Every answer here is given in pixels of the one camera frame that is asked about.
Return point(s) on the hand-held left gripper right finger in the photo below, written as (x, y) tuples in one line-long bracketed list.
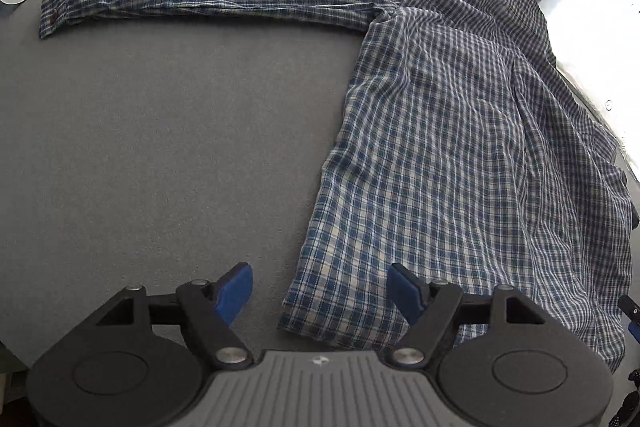
[(404, 292)]

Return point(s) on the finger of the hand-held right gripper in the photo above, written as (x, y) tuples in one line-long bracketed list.
[(631, 309)]

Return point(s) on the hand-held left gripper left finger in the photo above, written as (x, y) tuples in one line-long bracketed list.
[(234, 292)]

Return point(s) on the blue plaid shirt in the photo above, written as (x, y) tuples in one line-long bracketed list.
[(450, 157)]

